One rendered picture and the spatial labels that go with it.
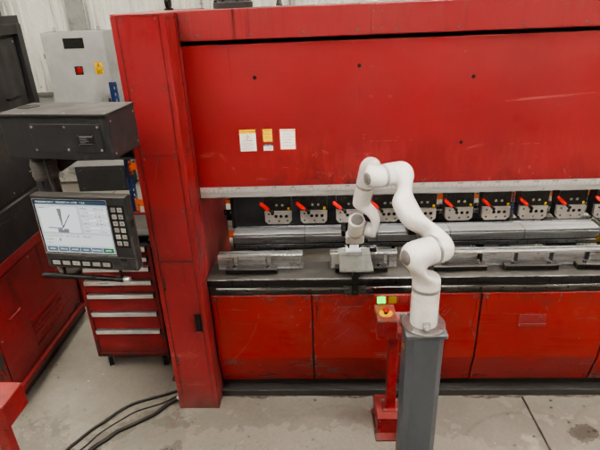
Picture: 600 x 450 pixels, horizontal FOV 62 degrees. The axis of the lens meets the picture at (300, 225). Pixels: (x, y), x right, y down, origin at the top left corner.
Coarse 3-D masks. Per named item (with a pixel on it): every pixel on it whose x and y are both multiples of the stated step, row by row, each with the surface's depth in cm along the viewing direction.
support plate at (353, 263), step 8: (344, 248) 291; (368, 248) 290; (344, 256) 282; (352, 256) 282; (360, 256) 282; (368, 256) 281; (344, 264) 274; (352, 264) 274; (360, 264) 273; (368, 264) 273
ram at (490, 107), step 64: (192, 64) 250; (256, 64) 248; (320, 64) 247; (384, 64) 246; (448, 64) 245; (512, 64) 244; (576, 64) 243; (192, 128) 263; (256, 128) 262; (320, 128) 260; (384, 128) 259; (448, 128) 258; (512, 128) 257; (576, 128) 256; (256, 192) 277; (320, 192) 275; (384, 192) 274; (448, 192) 273
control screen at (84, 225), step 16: (48, 208) 220; (64, 208) 219; (80, 208) 218; (96, 208) 216; (48, 224) 224; (64, 224) 223; (80, 224) 221; (96, 224) 220; (48, 240) 228; (64, 240) 226; (80, 240) 225; (96, 240) 223; (112, 240) 222
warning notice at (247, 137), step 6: (240, 132) 263; (246, 132) 263; (252, 132) 263; (240, 138) 264; (246, 138) 264; (252, 138) 264; (240, 144) 266; (246, 144) 265; (252, 144) 265; (246, 150) 267; (252, 150) 267
